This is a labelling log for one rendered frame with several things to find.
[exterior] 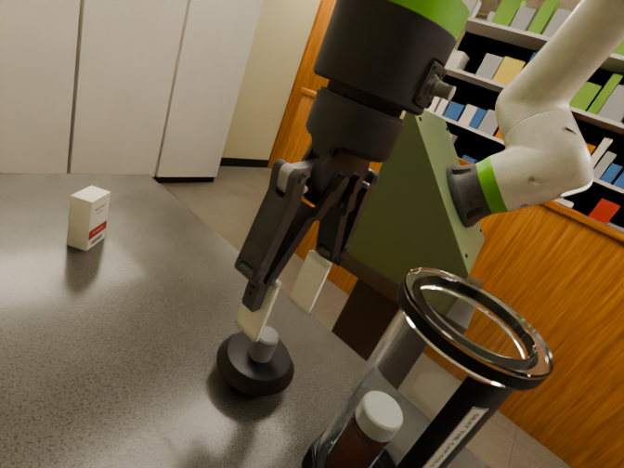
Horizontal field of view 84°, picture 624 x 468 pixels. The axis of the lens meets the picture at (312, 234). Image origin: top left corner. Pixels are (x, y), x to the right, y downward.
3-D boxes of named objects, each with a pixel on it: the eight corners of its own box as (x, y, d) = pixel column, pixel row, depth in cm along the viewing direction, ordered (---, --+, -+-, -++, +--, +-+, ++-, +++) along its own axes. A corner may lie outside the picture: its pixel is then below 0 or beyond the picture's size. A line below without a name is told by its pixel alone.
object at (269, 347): (247, 426, 35) (266, 383, 33) (195, 364, 39) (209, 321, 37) (302, 383, 43) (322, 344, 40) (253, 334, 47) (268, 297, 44)
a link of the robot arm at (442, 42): (365, 24, 32) (305, -22, 24) (489, 61, 26) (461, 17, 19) (340, 92, 34) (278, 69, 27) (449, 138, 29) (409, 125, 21)
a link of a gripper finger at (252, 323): (282, 282, 30) (277, 284, 30) (259, 340, 33) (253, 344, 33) (260, 263, 32) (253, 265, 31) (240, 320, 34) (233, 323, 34)
